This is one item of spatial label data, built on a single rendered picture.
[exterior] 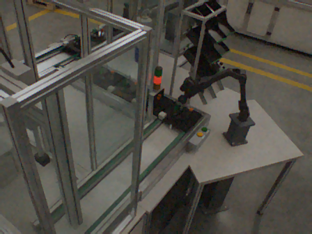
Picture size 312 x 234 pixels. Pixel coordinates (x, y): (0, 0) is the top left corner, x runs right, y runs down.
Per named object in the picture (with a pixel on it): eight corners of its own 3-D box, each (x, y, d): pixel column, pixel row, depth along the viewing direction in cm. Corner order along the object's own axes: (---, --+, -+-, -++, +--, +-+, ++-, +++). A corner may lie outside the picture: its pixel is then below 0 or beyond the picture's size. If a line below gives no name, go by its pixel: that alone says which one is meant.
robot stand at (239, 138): (247, 143, 223) (255, 123, 210) (231, 147, 219) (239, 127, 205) (238, 130, 233) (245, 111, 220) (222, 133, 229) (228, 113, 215)
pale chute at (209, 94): (212, 98, 240) (216, 97, 236) (203, 105, 232) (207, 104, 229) (198, 67, 236) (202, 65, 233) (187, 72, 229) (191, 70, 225)
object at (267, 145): (302, 157, 221) (303, 154, 219) (198, 185, 193) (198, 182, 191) (253, 102, 269) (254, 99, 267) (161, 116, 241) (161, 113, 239)
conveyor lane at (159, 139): (198, 124, 234) (201, 114, 227) (133, 196, 179) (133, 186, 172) (168, 108, 245) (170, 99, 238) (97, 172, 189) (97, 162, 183)
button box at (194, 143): (209, 135, 220) (210, 129, 216) (195, 151, 206) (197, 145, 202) (200, 131, 222) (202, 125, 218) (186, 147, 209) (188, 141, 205)
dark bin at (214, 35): (225, 39, 206) (231, 32, 200) (215, 44, 199) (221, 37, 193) (200, 11, 211) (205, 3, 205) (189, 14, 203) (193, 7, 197)
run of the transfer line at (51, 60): (184, 14, 401) (185, 6, 393) (45, 90, 247) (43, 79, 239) (159, 6, 417) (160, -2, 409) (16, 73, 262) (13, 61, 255)
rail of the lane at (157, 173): (208, 124, 235) (211, 113, 228) (141, 201, 176) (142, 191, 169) (202, 121, 237) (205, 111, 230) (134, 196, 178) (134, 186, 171)
